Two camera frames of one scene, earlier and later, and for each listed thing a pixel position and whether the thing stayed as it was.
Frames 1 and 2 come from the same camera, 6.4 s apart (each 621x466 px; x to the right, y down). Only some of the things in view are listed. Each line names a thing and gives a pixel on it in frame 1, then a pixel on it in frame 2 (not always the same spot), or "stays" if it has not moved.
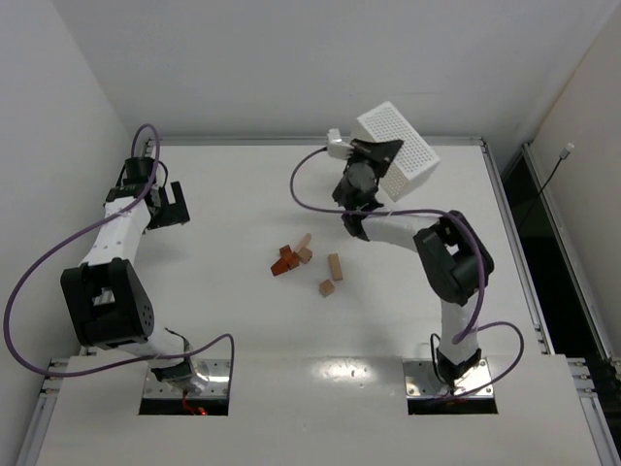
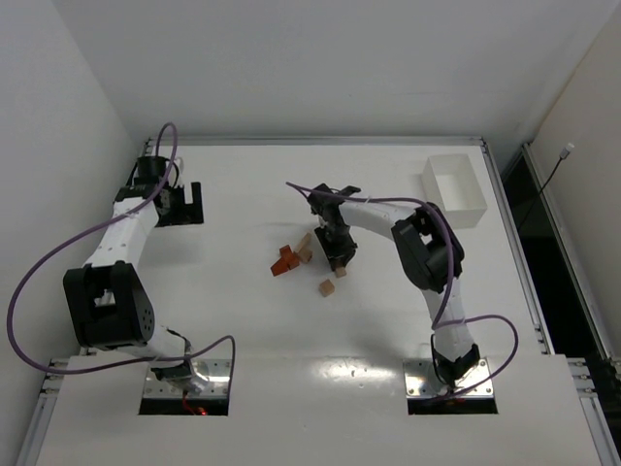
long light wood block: x=303 y=243 stays
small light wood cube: x=326 y=287 stays
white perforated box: x=411 y=163 → x=449 y=182
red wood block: x=289 y=255 stays
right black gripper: x=376 y=149 → x=337 y=245
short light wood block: x=305 y=255 stays
